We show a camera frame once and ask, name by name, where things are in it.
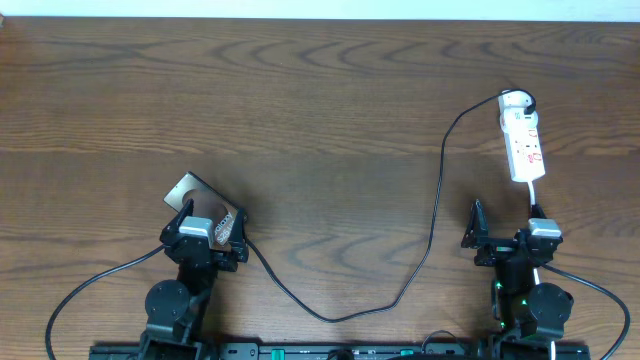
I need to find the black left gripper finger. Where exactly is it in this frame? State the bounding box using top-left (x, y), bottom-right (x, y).
top-left (228, 209), bottom-right (249, 263)
top-left (160, 211), bottom-right (186, 238)

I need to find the Samsung Galaxy smartphone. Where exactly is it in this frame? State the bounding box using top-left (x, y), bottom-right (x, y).
top-left (163, 172), bottom-right (246, 248)

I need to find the black USB charging cable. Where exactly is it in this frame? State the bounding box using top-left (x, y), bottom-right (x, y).
top-left (242, 88), bottom-right (538, 324)

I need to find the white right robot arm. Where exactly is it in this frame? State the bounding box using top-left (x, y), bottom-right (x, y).
top-left (461, 201), bottom-right (574, 358)

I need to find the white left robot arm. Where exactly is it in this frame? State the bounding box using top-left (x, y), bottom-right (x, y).
top-left (137, 204), bottom-right (248, 360)

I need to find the white power strip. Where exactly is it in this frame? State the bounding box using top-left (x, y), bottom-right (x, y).
top-left (500, 107), bottom-right (545, 183)

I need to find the white power strip cord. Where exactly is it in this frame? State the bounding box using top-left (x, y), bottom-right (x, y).
top-left (526, 180), bottom-right (557, 360)

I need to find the white USB wall charger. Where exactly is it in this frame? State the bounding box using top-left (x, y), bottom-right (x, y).
top-left (498, 89), bottom-right (536, 115)

